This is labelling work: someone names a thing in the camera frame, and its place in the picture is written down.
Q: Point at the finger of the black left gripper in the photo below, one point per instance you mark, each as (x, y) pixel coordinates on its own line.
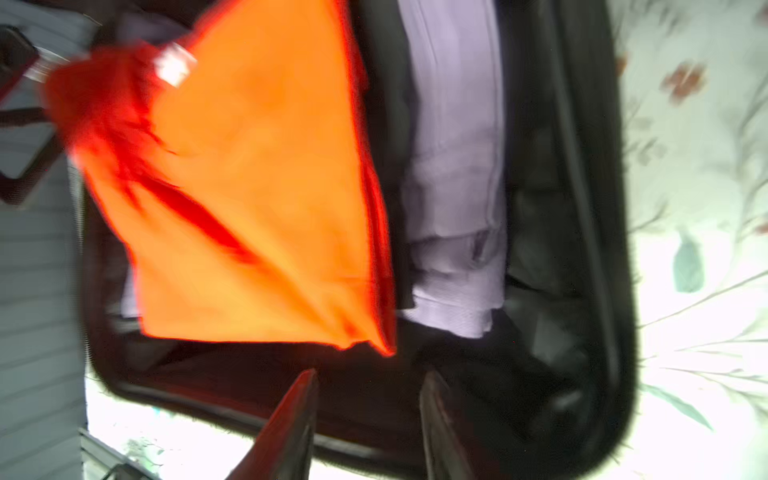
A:
(20, 60)

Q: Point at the black t-shirt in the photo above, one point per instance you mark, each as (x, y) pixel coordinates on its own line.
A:
(390, 112)

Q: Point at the red t-shirt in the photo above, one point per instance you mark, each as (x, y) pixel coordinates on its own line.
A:
(233, 165)

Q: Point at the purple trousers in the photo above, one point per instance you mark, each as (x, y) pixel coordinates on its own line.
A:
(453, 192)

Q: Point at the white black suitcase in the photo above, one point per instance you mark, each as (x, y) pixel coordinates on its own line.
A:
(547, 394)

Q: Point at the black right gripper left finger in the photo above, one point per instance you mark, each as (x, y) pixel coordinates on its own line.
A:
(284, 447)

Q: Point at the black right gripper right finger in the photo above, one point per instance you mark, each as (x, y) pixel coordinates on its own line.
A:
(447, 453)

